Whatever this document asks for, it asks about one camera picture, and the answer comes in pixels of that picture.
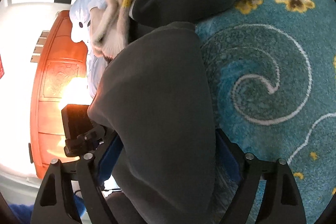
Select beige sweater yellow stripes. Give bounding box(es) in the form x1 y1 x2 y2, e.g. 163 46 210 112
90 0 134 60

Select orange wooden headboard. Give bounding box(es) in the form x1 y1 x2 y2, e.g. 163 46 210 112
30 10 88 179

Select dark grey sweatpants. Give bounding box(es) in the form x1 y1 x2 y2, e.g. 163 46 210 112
88 22 215 223

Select light blue daisy duvet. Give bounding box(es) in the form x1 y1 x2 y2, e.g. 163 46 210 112
70 0 107 97

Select teal floral blanket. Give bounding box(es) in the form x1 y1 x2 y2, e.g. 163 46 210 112
197 0 335 223

